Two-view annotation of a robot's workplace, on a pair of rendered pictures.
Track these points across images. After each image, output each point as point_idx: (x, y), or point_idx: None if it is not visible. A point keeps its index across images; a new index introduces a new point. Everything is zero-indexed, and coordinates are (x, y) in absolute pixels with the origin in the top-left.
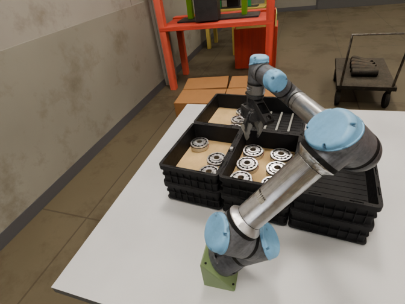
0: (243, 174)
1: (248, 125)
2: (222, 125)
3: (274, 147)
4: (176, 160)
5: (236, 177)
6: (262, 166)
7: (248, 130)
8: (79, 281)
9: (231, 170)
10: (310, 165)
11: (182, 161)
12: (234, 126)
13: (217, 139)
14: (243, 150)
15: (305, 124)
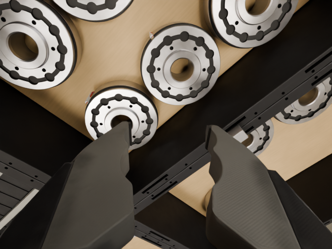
0: (239, 8)
1: (275, 223)
2: (170, 247)
3: (33, 107)
4: (313, 175)
5: (269, 12)
6: (126, 39)
7: (251, 172)
8: None
9: (248, 65)
10: None
11: (295, 168)
12: (138, 232)
13: (180, 205)
14: (153, 135)
15: None
